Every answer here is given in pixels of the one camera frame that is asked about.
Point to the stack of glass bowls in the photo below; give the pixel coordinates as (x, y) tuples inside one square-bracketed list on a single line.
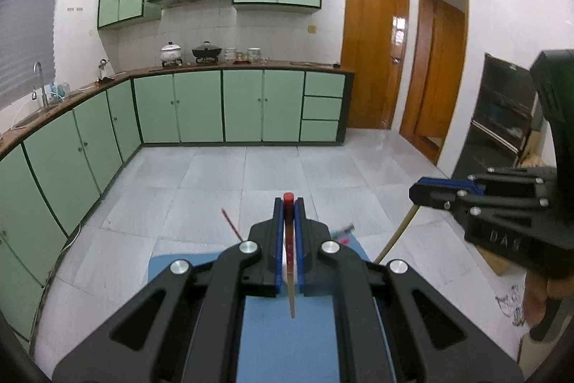
[(230, 54)]

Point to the black glass-front cabinet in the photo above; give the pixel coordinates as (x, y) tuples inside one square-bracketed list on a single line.
[(497, 118)]

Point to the small metal kettle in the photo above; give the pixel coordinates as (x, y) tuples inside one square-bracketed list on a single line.
[(103, 68)]

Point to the pale plain wooden chopstick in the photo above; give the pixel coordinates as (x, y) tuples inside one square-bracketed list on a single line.
[(394, 237)]

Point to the black wok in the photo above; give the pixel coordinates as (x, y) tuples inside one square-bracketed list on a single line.
[(207, 51)]

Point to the closed wooden door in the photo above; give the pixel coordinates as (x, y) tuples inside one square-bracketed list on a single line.
[(374, 51)]

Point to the green lower kitchen cabinets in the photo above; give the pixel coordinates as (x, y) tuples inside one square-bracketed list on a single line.
[(197, 105)]

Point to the red floral wooden chopstick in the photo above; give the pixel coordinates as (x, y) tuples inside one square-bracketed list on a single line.
[(292, 297)]

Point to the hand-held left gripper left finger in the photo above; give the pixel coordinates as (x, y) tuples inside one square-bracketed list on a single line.
[(281, 230)]

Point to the red white-striped wooden chopstick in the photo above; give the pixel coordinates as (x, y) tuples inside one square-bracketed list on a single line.
[(231, 223)]

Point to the white cooking pot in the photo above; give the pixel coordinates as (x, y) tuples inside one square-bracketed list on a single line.
[(171, 53)]

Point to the chrome sink faucet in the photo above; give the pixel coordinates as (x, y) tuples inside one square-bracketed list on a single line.
[(39, 82)]

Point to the grey window blind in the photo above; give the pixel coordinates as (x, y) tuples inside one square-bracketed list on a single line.
[(31, 24)]

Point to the person's right hand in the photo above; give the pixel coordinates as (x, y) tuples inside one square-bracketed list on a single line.
[(538, 297)]

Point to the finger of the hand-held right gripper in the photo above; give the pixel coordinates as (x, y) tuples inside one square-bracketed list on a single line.
[(444, 184), (502, 235)]

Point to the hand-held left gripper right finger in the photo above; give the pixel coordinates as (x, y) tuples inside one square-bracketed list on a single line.
[(299, 257)]

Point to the glass bowl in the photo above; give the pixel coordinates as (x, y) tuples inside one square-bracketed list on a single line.
[(254, 53)]

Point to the blue tablecloth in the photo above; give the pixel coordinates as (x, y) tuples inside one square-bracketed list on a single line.
[(287, 347)]

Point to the open wooden door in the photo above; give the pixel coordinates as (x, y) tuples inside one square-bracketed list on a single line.
[(437, 73)]

